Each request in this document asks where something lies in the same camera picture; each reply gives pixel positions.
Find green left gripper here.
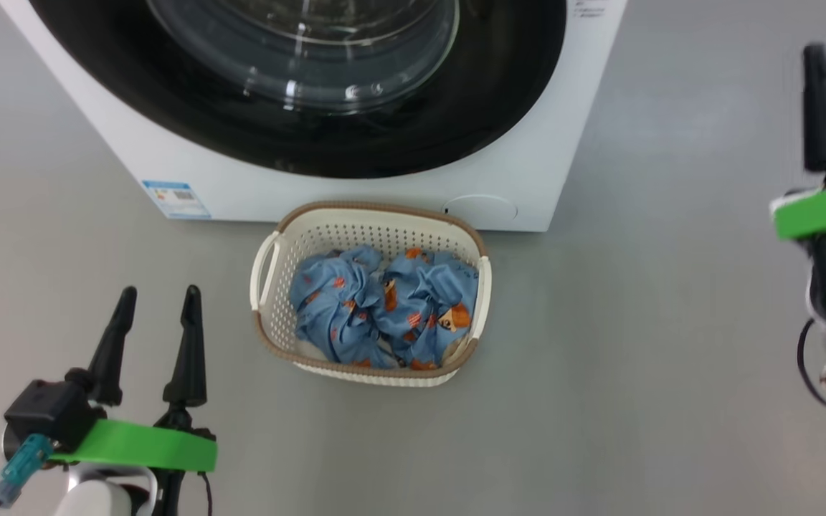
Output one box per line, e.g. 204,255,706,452
47,285,218,516

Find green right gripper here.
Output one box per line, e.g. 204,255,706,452
770,43,826,341

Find blue clothes with orange print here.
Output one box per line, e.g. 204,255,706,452
289,245,480,371

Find black round glass door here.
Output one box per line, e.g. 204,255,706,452
28,0,568,179

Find cream basket with brown rim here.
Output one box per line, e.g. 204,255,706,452
250,201,491,388

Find white front-load washing machine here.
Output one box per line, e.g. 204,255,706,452
0,0,629,232

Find blue energy label sticker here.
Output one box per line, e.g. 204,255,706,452
142,180,212,220

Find round white filter cover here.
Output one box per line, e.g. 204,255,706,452
444,194,518,224

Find teal left camera connector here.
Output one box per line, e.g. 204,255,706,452
0,434,54,506

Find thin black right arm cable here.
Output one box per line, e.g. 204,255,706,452
797,319,826,411

